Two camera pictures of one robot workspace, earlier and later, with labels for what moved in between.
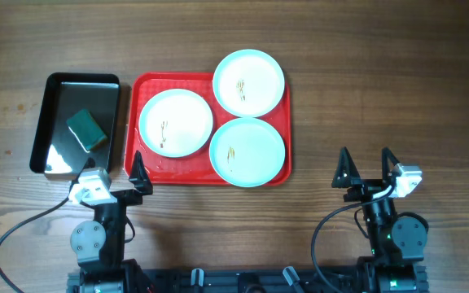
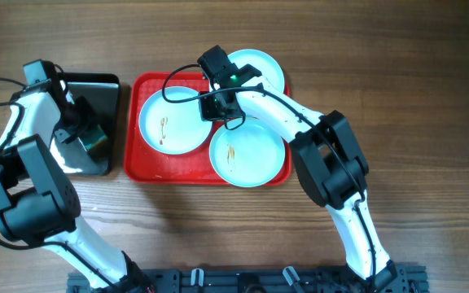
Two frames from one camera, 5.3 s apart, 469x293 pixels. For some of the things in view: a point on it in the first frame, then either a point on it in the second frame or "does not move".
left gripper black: [142, 180] → [69, 132]
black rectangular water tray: [76, 121] does not move
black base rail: [247, 280] does not move
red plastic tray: [195, 168] does not move
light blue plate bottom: [247, 152] does not move
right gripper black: [365, 188] → [208, 113]
